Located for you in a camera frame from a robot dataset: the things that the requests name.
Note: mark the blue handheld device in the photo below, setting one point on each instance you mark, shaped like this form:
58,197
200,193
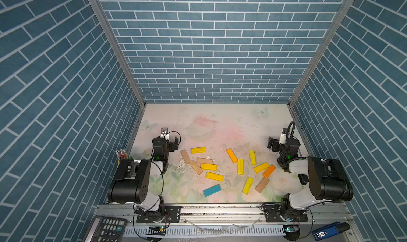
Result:
330,230

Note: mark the yellow block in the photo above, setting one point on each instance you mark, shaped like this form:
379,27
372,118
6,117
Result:
198,150
215,177
209,167
247,186

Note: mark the yellow block vertical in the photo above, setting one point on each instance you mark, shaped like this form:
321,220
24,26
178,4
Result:
240,168
252,157

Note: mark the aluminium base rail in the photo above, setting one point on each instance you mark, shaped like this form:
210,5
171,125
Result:
248,213

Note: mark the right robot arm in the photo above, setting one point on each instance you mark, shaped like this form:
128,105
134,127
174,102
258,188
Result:
325,181

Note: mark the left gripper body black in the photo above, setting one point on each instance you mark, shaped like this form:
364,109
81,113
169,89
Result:
173,145

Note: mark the black calculator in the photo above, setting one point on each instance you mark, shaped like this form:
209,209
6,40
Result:
105,229

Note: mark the teal block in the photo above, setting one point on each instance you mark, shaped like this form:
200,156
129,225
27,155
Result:
212,190

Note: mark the orange block right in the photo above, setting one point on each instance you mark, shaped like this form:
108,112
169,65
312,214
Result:
269,171

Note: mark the orange block centre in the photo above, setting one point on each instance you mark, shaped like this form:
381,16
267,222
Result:
232,156

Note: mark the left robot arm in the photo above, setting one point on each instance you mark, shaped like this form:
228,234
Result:
131,181

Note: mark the yellow block diagonal right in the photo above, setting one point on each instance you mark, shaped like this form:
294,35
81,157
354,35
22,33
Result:
261,167

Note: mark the pen holder cup with pens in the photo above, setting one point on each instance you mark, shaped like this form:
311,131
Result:
121,155

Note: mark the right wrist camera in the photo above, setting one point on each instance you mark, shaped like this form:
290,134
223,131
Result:
283,136

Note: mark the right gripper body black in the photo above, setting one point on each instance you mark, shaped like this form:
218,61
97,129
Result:
273,143

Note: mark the white cable duct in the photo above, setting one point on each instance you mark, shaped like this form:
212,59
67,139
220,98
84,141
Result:
190,231

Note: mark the tan wooden block diagonal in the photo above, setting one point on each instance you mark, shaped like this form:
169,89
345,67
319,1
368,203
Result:
196,167

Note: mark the orange block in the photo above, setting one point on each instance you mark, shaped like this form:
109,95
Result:
269,171
232,156

